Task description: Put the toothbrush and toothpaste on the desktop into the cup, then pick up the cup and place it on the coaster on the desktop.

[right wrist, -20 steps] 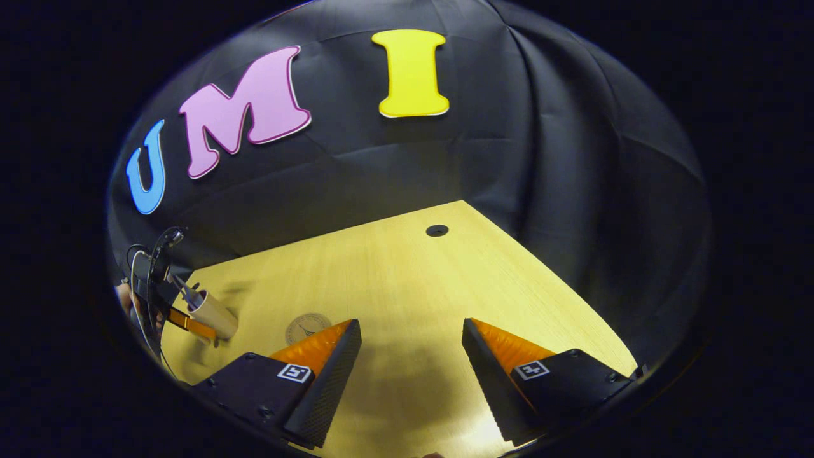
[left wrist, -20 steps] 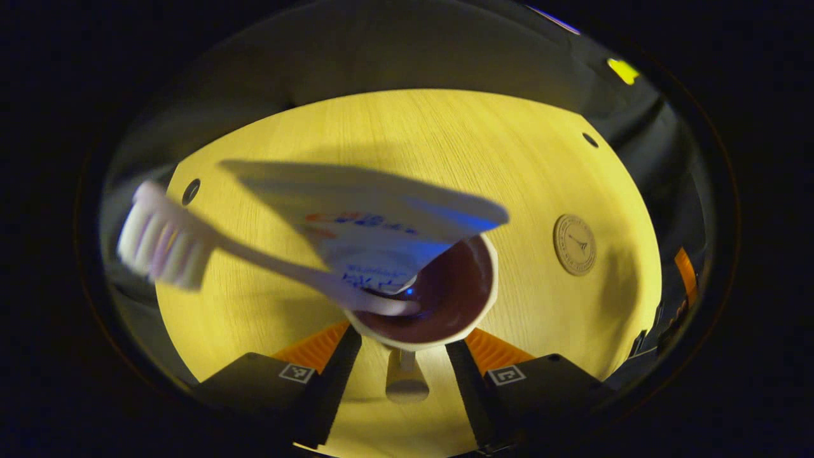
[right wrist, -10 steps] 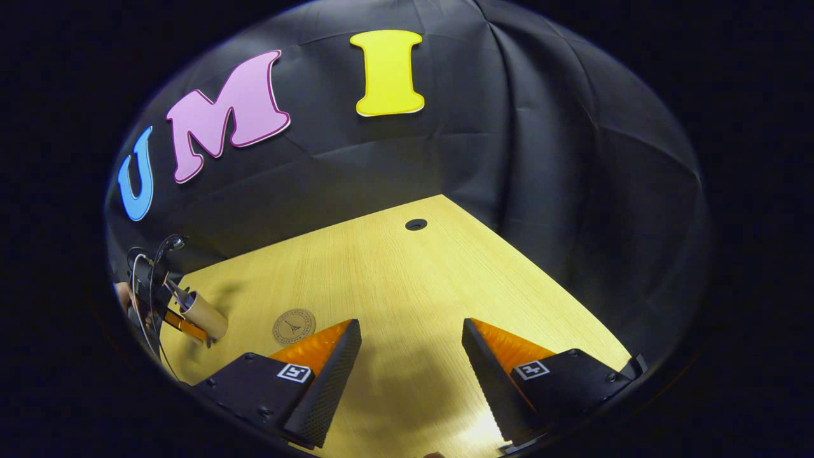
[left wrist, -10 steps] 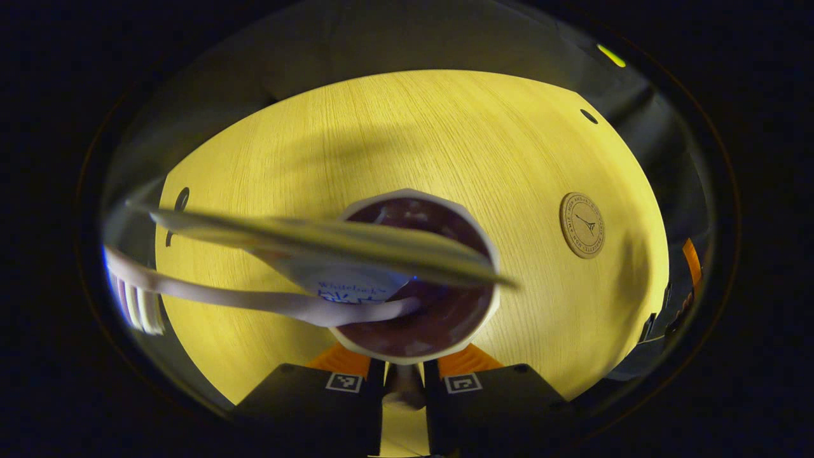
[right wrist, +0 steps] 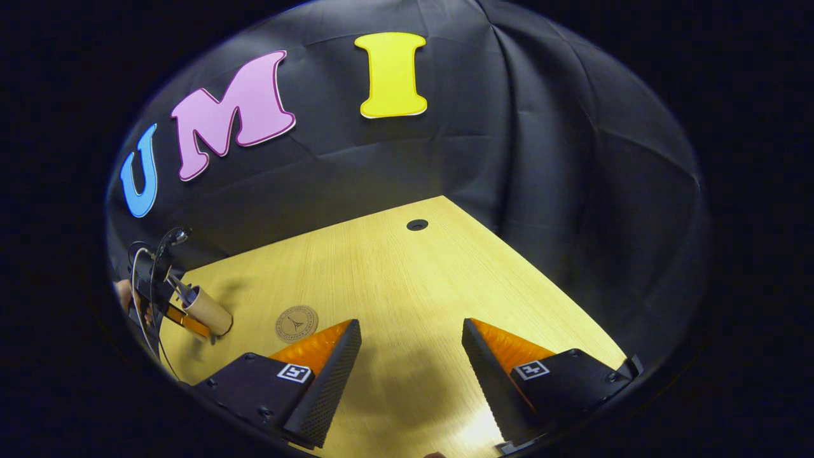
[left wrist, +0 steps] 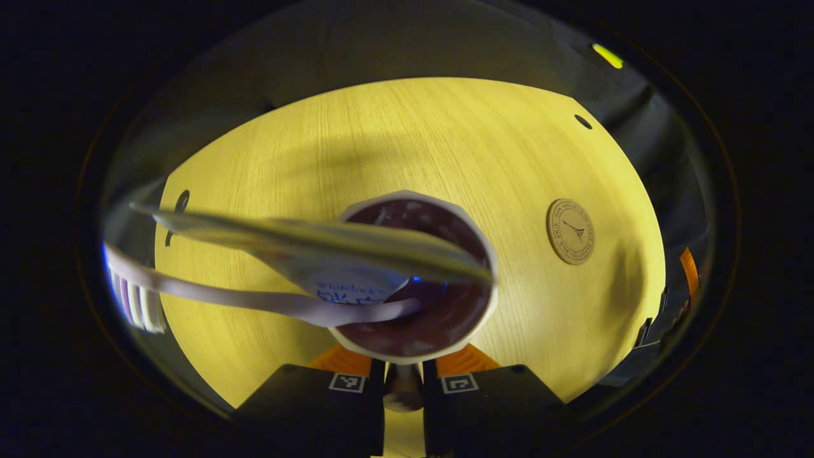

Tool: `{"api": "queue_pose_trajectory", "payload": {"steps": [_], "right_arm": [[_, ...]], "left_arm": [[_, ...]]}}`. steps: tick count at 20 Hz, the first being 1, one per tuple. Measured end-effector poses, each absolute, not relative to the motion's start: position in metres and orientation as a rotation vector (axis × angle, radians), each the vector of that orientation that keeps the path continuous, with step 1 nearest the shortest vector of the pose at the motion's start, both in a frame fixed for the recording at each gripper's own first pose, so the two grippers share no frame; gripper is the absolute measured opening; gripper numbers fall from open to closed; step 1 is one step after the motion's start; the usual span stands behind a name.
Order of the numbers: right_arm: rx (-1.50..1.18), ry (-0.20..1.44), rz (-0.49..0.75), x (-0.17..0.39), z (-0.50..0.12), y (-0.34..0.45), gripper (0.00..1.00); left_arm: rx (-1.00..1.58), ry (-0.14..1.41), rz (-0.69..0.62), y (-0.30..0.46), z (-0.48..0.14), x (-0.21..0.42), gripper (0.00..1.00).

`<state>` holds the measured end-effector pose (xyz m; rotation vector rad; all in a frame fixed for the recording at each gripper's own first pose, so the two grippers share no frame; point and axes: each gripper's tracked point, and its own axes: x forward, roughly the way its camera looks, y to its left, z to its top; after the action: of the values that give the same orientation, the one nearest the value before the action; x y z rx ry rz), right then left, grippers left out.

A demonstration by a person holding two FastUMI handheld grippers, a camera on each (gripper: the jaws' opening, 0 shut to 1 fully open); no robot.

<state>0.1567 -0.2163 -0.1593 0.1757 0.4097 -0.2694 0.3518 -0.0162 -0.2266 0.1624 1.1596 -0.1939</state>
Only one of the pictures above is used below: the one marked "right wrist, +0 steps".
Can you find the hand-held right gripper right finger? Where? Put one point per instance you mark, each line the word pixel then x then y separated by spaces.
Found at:
pixel 489 381

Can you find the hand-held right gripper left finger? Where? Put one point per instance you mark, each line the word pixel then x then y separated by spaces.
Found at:
pixel 331 381

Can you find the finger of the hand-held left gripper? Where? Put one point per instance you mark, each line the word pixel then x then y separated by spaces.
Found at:
pixel 184 320

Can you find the beige cup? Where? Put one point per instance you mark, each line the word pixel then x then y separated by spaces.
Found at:
pixel 210 313

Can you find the round brown coaster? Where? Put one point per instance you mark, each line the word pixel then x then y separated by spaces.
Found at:
pixel 296 324

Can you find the wooden desktop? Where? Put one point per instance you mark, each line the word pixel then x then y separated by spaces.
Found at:
pixel 407 286

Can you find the black backdrop cloth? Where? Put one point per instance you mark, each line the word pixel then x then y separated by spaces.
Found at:
pixel 509 127

